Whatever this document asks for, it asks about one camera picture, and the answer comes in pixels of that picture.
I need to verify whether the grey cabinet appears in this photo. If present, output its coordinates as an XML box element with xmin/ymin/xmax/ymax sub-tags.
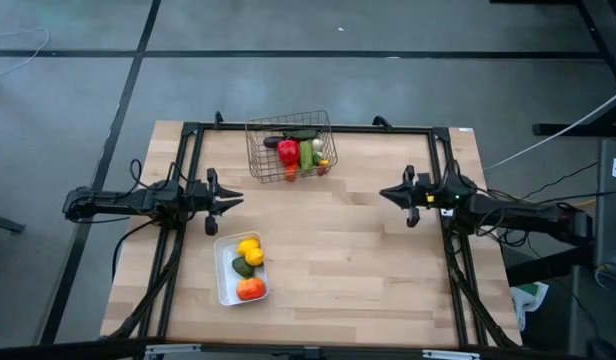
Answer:
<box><xmin>593</xmin><ymin>138</ymin><xmax>616</xmax><ymax>281</ymax></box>

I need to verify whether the white green bag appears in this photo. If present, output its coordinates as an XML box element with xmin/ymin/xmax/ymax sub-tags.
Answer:
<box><xmin>510</xmin><ymin>281</ymin><xmax>550</xmax><ymax>332</ymax></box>

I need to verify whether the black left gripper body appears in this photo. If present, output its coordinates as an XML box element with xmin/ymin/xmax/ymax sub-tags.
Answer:
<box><xmin>187</xmin><ymin>167</ymin><xmax>221</xmax><ymax>238</ymax></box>

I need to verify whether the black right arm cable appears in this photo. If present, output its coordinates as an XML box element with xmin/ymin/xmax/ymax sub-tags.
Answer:
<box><xmin>440</xmin><ymin>158</ymin><xmax>512</xmax><ymax>237</ymax></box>

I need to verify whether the orange red peach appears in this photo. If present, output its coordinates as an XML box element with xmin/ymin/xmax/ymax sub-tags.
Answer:
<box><xmin>236</xmin><ymin>276</ymin><xmax>268</xmax><ymax>302</ymax></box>

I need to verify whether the light green cucumber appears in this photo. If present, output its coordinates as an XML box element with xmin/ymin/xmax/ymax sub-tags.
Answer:
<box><xmin>298</xmin><ymin>139</ymin><xmax>315</xmax><ymax>175</ymax></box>

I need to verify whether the black metal bar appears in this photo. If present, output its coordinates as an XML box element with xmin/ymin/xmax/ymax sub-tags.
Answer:
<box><xmin>505</xmin><ymin>242</ymin><xmax>597</xmax><ymax>287</ymax></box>

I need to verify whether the black floor cable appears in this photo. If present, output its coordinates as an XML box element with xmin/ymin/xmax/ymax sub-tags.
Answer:
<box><xmin>532</xmin><ymin>160</ymin><xmax>600</xmax><ymax>201</ymax></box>
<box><xmin>537</xmin><ymin>188</ymin><xmax>616</xmax><ymax>204</ymax></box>
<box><xmin>111</xmin><ymin>219</ymin><xmax>157</xmax><ymax>284</ymax></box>

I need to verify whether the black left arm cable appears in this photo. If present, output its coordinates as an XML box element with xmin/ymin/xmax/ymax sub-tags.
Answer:
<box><xmin>129</xmin><ymin>158</ymin><xmax>189</xmax><ymax>192</ymax></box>

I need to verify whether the black metal stand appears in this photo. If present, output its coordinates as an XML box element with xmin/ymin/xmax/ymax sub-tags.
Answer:
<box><xmin>531</xmin><ymin>87</ymin><xmax>616</xmax><ymax>139</ymax></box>

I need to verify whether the red bell pepper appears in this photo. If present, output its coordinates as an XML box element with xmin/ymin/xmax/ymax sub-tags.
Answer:
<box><xmin>276</xmin><ymin>139</ymin><xmax>301</xmax><ymax>167</ymax></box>

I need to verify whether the metal wire basket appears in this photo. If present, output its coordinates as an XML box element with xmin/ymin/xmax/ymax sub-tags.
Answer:
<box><xmin>245</xmin><ymin>109</ymin><xmax>339</xmax><ymax>185</ymax></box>

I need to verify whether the dark green avocado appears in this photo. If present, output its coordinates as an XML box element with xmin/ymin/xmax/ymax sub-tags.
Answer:
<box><xmin>231</xmin><ymin>256</ymin><xmax>256</xmax><ymax>280</ymax></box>

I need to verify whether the white floor cable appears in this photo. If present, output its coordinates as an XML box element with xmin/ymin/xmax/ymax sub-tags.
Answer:
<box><xmin>485</xmin><ymin>85</ymin><xmax>616</xmax><ymax>172</ymax></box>
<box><xmin>0</xmin><ymin>27</ymin><xmax>50</xmax><ymax>80</ymax></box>

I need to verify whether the silver aluminium bar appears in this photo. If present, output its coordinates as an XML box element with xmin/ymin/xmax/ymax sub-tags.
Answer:
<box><xmin>144</xmin><ymin>342</ymin><xmax>203</xmax><ymax>359</ymax></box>
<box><xmin>421</xmin><ymin>348</ymin><xmax>482</xmax><ymax>360</ymax></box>

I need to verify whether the black metal foot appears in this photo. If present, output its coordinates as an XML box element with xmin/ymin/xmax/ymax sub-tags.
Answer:
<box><xmin>0</xmin><ymin>211</ymin><xmax>27</xmax><ymax>235</ymax></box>

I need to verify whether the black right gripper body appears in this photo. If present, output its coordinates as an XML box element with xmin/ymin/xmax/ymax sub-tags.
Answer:
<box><xmin>405</xmin><ymin>164</ymin><xmax>442</xmax><ymax>230</ymax></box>

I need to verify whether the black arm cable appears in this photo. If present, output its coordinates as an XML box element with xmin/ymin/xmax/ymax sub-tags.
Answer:
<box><xmin>440</xmin><ymin>158</ymin><xmax>512</xmax><ymax>237</ymax></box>
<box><xmin>129</xmin><ymin>158</ymin><xmax>189</xmax><ymax>192</ymax></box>

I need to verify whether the black aluminium table frame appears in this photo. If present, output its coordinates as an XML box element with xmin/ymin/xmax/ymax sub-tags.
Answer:
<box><xmin>100</xmin><ymin>121</ymin><xmax>522</xmax><ymax>351</ymax></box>

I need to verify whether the white plastic tray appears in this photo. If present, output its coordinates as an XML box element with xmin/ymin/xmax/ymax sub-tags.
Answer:
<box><xmin>213</xmin><ymin>230</ymin><xmax>270</xmax><ymax>307</ymax></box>

